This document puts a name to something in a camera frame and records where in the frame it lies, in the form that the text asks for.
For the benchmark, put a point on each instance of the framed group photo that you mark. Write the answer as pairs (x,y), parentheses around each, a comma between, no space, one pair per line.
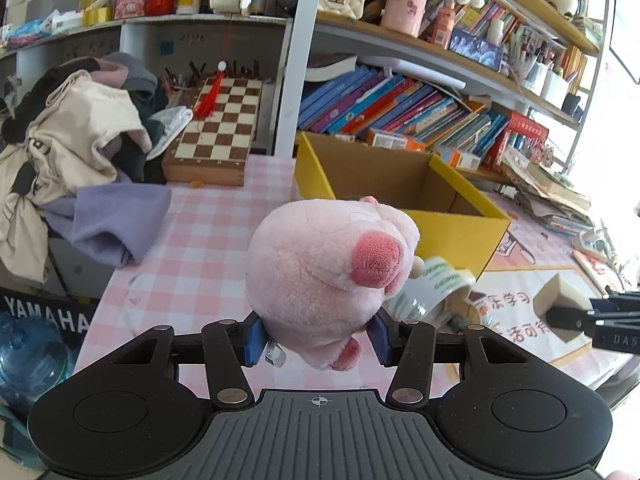
(475,50)

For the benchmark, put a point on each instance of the black keyboard case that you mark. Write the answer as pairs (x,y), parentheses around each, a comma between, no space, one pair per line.
(45,310)

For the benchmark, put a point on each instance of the red book box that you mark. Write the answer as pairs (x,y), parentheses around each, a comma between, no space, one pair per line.
(520,137)

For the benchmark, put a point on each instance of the black thick book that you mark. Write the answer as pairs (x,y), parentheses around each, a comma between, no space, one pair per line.
(330,67)

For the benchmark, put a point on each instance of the stack of papers and books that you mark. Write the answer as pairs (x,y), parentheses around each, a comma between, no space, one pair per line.
(550,190)

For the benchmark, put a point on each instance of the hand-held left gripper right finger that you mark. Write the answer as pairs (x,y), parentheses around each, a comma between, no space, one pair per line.
(385,345)

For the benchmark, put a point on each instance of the row of colourful books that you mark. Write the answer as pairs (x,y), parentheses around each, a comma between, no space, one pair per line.
(390,105)

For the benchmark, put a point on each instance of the orange and white carton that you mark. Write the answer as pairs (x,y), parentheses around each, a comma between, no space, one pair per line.
(395,139)
(457,157)

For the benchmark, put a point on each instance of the white pen holder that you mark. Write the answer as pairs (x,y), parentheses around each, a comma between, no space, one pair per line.
(556,87)

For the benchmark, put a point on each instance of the wooden chessboard box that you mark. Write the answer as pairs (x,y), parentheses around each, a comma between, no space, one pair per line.
(220,130)

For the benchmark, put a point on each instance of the white light bar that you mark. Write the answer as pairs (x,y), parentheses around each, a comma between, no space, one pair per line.
(435,76)

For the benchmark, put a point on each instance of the pink plush toy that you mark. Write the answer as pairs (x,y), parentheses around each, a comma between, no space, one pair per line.
(310,270)

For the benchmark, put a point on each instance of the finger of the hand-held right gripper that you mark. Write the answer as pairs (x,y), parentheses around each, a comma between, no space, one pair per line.
(570,319)
(602,304)

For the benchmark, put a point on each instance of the pink patterned box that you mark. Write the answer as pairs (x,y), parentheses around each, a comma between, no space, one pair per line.
(131,7)

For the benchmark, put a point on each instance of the white plastic bag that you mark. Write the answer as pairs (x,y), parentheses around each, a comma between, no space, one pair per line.
(170,122)

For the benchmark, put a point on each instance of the pink mug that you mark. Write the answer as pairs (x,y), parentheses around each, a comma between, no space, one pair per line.
(405,0)

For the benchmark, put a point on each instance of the white power strip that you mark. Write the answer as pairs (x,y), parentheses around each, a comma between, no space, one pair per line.
(592,245)

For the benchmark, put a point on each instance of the pile of clothes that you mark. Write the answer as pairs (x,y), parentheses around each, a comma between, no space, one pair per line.
(75,130)

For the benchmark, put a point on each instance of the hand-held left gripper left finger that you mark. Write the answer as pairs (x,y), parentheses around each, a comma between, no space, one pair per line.
(255,345)

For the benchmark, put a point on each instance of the purple sweatshirt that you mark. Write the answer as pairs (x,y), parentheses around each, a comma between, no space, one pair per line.
(115,220)

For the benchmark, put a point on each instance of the beige speckled block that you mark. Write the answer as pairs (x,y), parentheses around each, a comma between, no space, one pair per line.
(557,295)

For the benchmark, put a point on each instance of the yellow cardboard box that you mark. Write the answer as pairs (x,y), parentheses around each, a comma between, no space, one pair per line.
(450,240)

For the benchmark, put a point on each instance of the red tassel ornament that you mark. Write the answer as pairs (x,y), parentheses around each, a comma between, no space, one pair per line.
(212,95)

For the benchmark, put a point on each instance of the blue water jug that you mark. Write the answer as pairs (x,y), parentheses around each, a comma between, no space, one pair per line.
(30,360)

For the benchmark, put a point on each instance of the pink checkered desktop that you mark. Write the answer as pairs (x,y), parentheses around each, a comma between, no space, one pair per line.
(200,260)

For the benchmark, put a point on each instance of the dark grey clothing pile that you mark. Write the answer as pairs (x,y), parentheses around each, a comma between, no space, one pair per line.
(132,155)

